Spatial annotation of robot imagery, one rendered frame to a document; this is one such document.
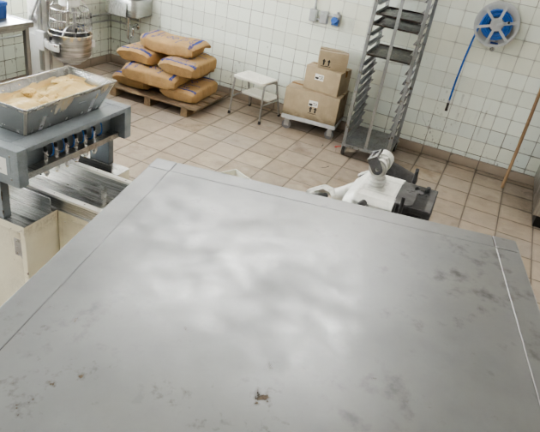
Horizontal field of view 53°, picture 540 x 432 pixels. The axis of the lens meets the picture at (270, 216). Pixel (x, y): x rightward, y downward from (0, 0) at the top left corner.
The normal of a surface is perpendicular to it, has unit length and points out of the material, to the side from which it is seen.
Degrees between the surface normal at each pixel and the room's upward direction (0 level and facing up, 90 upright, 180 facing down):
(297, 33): 90
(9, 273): 90
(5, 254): 90
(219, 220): 0
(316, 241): 0
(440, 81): 90
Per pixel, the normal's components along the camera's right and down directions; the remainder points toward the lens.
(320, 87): -0.50, 0.43
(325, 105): -0.32, 0.40
